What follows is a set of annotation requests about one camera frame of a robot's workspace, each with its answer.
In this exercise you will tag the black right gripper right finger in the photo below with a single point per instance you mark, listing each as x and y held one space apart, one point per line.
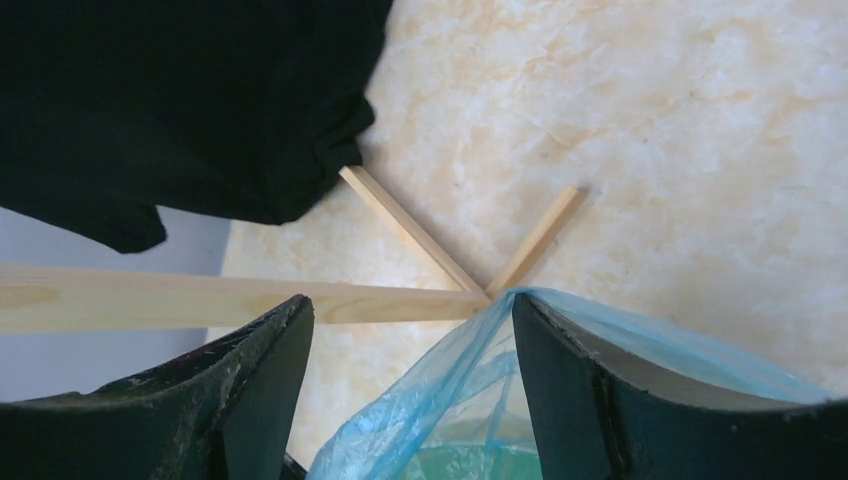
599 411

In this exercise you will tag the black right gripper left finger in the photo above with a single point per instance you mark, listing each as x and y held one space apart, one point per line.
222 411

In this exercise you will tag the blue plastic trash bag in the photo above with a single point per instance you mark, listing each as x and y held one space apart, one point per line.
468 390

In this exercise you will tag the wooden clothes rack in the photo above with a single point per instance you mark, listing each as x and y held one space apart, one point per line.
49 300

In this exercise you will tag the yellow plastic trash bin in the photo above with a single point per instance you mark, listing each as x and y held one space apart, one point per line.
472 462

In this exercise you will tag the black hanging shirt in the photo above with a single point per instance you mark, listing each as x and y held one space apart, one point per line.
244 110

